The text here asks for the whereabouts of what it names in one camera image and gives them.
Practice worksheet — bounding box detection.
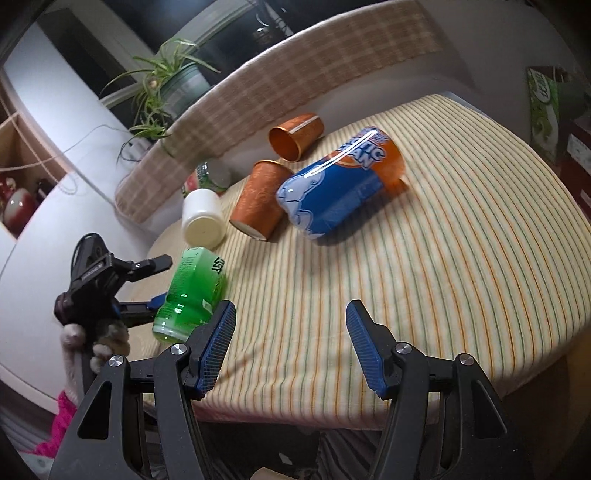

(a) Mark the red cardboard box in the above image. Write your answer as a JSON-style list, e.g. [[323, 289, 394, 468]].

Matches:
[[560, 111, 591, 216]]

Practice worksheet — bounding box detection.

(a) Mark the grapefruit label bottle cup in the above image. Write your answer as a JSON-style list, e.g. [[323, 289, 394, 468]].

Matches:
[[181, 160, 232, 197]]

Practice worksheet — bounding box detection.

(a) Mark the beige plaid blanket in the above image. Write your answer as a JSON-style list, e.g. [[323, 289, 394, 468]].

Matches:
[[114, 1, 443, 223]]

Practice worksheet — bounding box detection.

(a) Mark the red ceramic vase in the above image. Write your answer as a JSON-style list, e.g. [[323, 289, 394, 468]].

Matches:
[[1, 174, 37, 237]]

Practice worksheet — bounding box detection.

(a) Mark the green cut bottle cup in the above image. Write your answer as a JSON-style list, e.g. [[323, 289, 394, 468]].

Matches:
[[152, 247, 226, 343]]

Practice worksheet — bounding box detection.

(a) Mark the blue orange bottle cup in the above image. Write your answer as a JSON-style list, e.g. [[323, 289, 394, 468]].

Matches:
[[276, 126, 405, 239]]

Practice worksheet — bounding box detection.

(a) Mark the white plastic cup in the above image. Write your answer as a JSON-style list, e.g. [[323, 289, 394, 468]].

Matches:
[[181, 189, 226, 250]]

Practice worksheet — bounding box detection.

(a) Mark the spider plant in pot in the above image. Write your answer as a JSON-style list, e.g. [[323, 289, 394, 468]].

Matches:
[[109, 37, 221, 160]]

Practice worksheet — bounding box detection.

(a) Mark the copper cup near wall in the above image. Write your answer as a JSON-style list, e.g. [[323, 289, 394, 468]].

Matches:
[[267, 113, 325, 162]]

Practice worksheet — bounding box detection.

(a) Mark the green white carton box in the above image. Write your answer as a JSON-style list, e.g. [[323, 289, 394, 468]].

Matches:
[[526, 66, 588, 166]]

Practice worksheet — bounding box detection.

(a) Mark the white cable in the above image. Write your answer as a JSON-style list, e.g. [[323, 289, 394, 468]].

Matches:
[[0, 94, 139, 197]]

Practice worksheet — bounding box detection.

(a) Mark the left hand in glove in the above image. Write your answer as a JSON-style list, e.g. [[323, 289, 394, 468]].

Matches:
[[60, 323, 130, 406]]

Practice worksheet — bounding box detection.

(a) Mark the striped yellow table cloth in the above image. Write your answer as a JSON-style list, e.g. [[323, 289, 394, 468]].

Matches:
[[193, 94, 590, 429]]

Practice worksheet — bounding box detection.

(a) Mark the wooden shelf niche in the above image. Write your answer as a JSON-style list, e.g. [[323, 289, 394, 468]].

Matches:
[[0, 73, 70, 240]]

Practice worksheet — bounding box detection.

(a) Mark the orange patterned paper cup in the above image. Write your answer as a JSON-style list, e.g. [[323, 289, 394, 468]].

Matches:
[[229, 160, 294, 241]]

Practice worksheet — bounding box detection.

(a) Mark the pink cloth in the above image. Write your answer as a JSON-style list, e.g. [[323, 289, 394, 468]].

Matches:
[[33, 389, 77, 458]]

